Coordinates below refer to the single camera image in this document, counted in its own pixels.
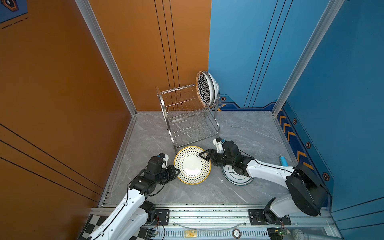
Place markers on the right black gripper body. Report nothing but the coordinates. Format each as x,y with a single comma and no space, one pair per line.
223,160

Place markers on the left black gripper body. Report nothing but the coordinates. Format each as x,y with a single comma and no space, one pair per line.
163,178

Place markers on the yellow rim dotted plate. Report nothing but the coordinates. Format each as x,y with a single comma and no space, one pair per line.
193,168

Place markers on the chrome wire dish rack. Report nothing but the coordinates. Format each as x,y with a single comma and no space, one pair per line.
188,121

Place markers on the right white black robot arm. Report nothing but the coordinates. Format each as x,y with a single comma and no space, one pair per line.
307,192

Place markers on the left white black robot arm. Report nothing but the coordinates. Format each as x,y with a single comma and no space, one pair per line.
134,211

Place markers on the light blue toy microphone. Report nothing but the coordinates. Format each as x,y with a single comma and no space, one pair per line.
283,161

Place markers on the orange rim patterned plate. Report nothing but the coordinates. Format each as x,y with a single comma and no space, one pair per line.
204,87

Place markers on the large white plate black rim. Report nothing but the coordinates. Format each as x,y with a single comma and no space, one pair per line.
214,89

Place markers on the black white checkerboard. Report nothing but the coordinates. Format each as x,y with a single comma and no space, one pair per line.
95,221

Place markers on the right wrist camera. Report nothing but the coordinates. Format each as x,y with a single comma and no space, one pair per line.
218,142

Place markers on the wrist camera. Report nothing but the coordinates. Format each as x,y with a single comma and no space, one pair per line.
218,142
165,159

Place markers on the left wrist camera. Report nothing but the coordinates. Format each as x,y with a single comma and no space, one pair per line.
165,159

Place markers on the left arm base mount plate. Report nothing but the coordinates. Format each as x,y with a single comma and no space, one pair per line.
158,217

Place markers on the aluminium front rail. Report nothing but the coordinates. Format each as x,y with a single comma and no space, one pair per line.
231,223

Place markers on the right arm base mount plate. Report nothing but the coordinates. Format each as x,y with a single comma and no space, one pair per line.
257,218

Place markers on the grey microphone at rail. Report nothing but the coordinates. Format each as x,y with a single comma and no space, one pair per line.
300,235

